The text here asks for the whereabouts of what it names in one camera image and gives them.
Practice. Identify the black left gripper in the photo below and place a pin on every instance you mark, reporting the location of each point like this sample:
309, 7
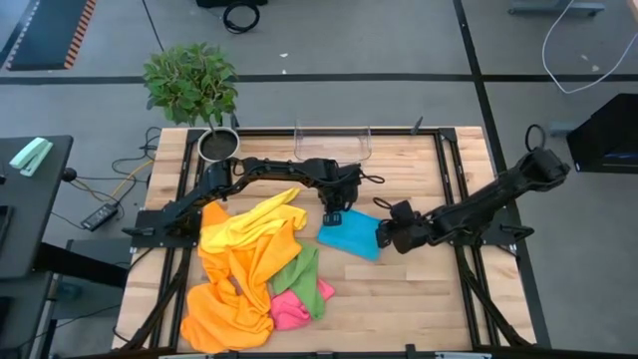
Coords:
339, 192

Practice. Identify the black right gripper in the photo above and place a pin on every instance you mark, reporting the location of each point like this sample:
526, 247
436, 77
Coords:
411, 237

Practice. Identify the blue microfiber towel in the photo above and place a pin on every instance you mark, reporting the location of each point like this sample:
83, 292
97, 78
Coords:
351, 234

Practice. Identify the green microfiber towel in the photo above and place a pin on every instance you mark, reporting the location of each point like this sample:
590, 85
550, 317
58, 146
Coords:
304, 279

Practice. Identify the yellow microfiber towel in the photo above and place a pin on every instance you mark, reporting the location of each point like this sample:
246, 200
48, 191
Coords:
249, 224

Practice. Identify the pink microfiber towel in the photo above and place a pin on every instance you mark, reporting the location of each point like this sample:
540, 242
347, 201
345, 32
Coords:
289, 311

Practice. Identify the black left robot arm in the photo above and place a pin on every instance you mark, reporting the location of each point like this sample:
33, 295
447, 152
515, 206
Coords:
269, 167

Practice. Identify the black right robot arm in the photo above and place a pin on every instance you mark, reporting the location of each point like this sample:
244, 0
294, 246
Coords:
498, 194

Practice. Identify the clear plastic bin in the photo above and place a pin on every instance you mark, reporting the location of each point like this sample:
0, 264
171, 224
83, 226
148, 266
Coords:
331, 147

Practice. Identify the white plant pot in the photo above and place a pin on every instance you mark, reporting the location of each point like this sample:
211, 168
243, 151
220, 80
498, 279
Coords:
218, 145

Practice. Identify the green leafy plant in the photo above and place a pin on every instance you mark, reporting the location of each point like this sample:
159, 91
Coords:
189, 82

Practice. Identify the black power adapter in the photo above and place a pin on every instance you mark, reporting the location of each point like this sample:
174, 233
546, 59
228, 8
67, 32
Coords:
99, 216

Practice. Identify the black cabinet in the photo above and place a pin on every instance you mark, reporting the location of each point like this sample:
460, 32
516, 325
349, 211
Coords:
605, 134

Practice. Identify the black round knob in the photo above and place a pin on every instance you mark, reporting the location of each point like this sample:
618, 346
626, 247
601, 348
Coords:
69, 174

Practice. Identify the grey furniture base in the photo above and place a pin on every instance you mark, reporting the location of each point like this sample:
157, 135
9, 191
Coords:
553, 7

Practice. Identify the black desk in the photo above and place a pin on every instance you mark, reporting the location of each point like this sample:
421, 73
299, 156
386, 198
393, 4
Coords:
30, 224

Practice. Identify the mint green stapler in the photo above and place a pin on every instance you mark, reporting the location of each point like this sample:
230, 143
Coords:
31, 155

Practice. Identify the black mat with orange stripes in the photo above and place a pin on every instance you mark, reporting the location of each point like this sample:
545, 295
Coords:
45, 35

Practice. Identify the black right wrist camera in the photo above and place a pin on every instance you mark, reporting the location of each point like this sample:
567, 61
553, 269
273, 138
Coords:
402, 211

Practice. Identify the black metal table frame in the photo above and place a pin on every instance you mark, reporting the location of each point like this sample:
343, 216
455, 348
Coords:
399, 132

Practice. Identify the black boxy depth camera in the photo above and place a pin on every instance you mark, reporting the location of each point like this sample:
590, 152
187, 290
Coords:
325, 355

